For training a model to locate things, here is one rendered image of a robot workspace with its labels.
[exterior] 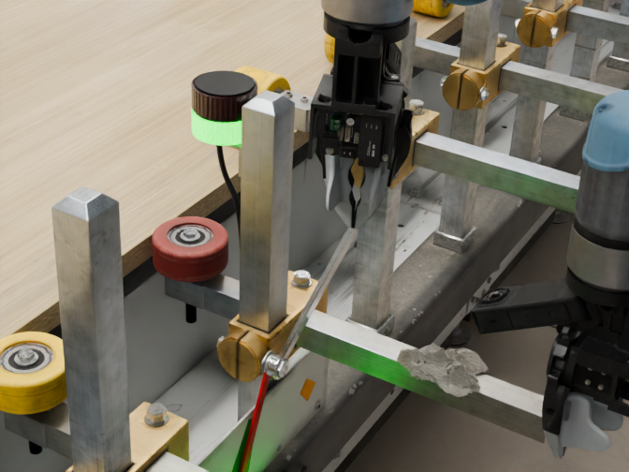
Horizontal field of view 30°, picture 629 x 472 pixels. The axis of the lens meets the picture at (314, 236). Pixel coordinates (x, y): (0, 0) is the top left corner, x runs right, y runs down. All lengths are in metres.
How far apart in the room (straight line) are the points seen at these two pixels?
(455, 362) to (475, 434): 1.27
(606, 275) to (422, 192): 0.97
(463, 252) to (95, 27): 0.63
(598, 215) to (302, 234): 0.78
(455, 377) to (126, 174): 0.47
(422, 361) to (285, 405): 0.17
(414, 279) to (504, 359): 1.07
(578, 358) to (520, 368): 1.56
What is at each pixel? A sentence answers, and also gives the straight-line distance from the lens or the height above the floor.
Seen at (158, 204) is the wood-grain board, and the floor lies 0.90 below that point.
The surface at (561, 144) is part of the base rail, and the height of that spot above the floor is 0.70.
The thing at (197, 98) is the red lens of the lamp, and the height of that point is 1.11.
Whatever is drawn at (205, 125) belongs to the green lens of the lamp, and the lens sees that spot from 1.07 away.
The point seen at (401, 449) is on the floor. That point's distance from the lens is 2.35.
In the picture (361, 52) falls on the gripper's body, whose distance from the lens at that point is 0.94.
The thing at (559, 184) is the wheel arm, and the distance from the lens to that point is 1.28.
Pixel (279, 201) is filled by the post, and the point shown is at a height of 1.01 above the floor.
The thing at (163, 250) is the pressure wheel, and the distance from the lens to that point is 1.22.
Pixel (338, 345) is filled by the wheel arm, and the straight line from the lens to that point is 1.18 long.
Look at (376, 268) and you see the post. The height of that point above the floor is 0.81.
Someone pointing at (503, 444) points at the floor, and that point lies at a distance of 2.39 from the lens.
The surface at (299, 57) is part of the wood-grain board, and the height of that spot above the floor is 0.90.
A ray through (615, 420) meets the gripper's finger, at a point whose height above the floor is 0.86.
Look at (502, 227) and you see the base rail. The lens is 1.70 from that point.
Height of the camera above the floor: 1.56
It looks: 32 degrees down
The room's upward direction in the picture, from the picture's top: 3 degrees clockwise
